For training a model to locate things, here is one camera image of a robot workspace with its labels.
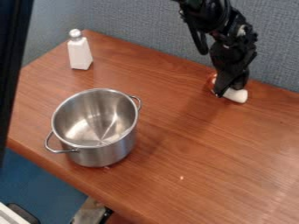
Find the red and white toy mushroom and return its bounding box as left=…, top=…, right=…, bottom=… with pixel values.
left=209, top=74, right=249, bottom=103

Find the dark vertical post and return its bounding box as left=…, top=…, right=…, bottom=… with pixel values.
left=0, top=0, right=34, bottom=167

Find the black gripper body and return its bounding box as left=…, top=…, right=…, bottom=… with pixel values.
left=210, top=17, right=258, bottom=77

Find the white and black floor object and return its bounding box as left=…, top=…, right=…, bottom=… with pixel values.
left=0, top=202, right=42, bottom=224

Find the stainless steel pot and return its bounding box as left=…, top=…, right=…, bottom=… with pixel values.
left=45, top=88, right=143, bottom=167

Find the white salt shaker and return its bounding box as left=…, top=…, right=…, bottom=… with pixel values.
left=69, top=29, right=94, bottom=70

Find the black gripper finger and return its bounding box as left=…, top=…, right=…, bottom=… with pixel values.
left=213, top=70, right=233, bottom=97
left=230, top=69, right=250, bottom=90

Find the grey table leg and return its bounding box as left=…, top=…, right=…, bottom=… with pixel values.
left=70, top=197, right=114, bottom=224

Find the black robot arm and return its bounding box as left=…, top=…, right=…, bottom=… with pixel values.
left=174, top=0, right=258, bottom=103

